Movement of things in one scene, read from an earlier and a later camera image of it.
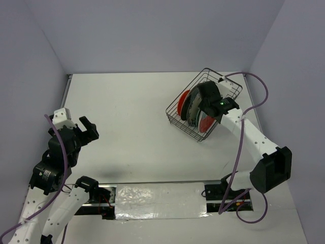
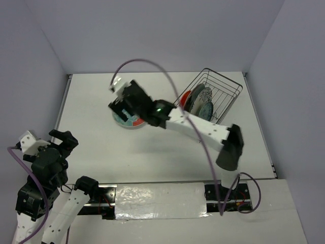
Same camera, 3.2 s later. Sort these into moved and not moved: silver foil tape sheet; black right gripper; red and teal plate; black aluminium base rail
Moved: black right gripper; red and teal plate
Not moved: black aluminium base rail; silver foil tape sheet
